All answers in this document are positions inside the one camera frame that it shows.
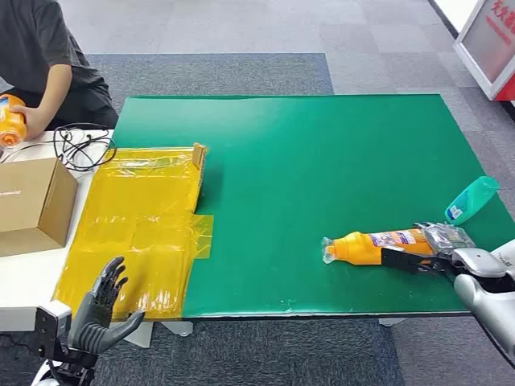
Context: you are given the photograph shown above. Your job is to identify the green table mat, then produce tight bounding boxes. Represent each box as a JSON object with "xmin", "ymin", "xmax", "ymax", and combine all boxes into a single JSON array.
[{"xmin": 112, "ymin": 94, "xmax": 515, "ymax": 319}]

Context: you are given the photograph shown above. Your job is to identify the white cabinet with red sign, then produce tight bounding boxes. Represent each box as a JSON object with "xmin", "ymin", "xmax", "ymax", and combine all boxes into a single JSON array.
[{"xmin": 454, "ymin": 0, "xmax": 515, "ymax": 102}]

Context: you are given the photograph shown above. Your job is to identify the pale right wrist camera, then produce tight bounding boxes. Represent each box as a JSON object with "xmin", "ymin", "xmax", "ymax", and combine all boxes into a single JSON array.
[{"xmin": 492, "ymin": 240, "xmax": 515, "ymax": 273}]

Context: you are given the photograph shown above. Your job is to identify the brown cardboard box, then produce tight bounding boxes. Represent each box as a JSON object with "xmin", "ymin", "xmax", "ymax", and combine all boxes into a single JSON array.
[{"xmin": 0, "ymin": 157, "xmax": 79, "ymax": 258}]

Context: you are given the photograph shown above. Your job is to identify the person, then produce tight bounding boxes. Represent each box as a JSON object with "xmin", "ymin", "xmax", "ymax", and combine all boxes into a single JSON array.
[{"xmin": 0, "ymin": 0, "xmax": 119, "ymax": 132}]

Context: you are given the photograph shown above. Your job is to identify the yellow plastic sheet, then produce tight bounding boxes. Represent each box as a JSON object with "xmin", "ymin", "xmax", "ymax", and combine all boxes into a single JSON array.
[{"xmin": 53, "ymin": 142, "xmax": 215, "ymax": 322}]

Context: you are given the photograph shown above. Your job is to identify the black cable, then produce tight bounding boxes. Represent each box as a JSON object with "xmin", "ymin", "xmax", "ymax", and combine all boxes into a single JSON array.
[{"xmin": 0, "ymin": 122, "xmax": 118, "ymax": 174}]

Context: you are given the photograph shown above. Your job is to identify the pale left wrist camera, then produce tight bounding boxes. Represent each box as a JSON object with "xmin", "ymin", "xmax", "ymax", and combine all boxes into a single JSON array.
[{"xmin": 34, "ymin": 299, "xmax": 73, "ymax": 355}]

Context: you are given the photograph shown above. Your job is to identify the white table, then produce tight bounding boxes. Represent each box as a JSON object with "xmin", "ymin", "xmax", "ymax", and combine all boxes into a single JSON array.
[{"xmin": 0, "ymin": 129, "xmax": 194, "ymax": 350}]

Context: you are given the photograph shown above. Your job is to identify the orange bottle with plastic-wrapped cap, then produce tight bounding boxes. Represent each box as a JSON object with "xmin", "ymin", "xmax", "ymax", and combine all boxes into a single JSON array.
[
  {"xmin": 0, "ymin": 94, "xmax": 28, "ymax": 149},
  {"xmin": 321, "ymin": 226, "xmax": 476, "ymax": 267}
]

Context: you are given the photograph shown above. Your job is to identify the person's hand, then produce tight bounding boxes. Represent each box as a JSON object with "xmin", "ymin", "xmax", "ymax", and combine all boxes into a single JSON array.
[{"xmin": 9, "ymin": 104, "xmax": 50, "ymax": 142}]

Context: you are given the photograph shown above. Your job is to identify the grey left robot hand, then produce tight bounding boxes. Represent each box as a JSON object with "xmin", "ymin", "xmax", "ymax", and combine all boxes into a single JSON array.
[{"xmin": 67, "ymin": 257, "xmax": 146, "ymax": 356}]

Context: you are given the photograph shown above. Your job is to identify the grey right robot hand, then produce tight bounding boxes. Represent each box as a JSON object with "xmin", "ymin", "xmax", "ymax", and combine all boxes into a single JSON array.
[{"xmin": 381, "ymin": 222, "xmax": 508, "ymax": 281}]

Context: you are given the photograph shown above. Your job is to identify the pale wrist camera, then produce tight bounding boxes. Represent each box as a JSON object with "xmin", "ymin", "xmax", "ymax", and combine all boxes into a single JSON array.
[
  {"xmin": 34, "ymin": 299, "xmax": 73, "ymax": 355},
  {"xmin": 492, "ymin": 240, "xmax": 515, "ymax": 273}
]

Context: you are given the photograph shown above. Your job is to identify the teal plastic bottle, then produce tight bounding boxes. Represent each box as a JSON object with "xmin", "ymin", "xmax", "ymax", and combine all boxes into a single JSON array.
[{"xmin": 444, "ymin": 175, "xmax": 501, "ymax": 226}]

